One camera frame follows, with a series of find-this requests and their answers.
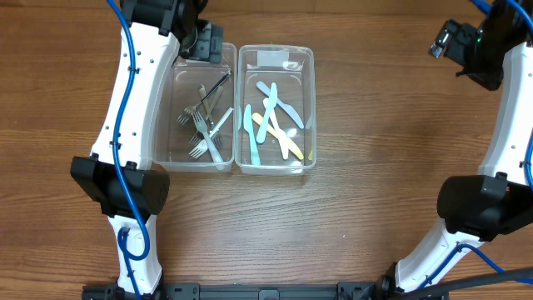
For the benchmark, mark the pale blue plastic fork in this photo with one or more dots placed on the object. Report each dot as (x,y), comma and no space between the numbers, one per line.
(201,126)

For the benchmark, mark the wide metal fork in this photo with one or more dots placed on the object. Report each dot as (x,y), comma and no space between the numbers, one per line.
(202,92)

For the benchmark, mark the white plastic fork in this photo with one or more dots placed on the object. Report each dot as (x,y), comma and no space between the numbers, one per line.
(201,147)

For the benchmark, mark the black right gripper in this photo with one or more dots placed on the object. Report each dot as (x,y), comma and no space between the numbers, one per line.
(459,47)

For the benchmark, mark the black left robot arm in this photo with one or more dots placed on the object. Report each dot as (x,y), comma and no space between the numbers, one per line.
(118,173)

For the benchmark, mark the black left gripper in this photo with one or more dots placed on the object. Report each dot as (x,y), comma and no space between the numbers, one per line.
(209,47)

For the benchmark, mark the clear plastic container right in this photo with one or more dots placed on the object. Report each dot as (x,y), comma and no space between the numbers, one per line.
(292,68)

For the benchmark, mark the pale grey-blue plastic knife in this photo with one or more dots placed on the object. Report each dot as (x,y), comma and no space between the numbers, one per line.
(289,109)

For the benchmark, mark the teal plastic knife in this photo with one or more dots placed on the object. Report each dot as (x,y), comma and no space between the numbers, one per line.
(248,126)

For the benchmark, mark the dark metal fork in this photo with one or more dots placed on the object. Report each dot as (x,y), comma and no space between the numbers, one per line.
(202,102)

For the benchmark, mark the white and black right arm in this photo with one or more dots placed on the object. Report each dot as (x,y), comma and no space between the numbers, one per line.
(474,210)

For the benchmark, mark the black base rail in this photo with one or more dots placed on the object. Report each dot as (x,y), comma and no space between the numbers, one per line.
(339,291)

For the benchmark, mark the white plastic knife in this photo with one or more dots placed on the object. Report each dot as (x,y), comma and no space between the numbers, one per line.
(281,136)

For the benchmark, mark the light blue plastic knife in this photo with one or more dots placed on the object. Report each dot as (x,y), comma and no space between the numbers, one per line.
(271,103)

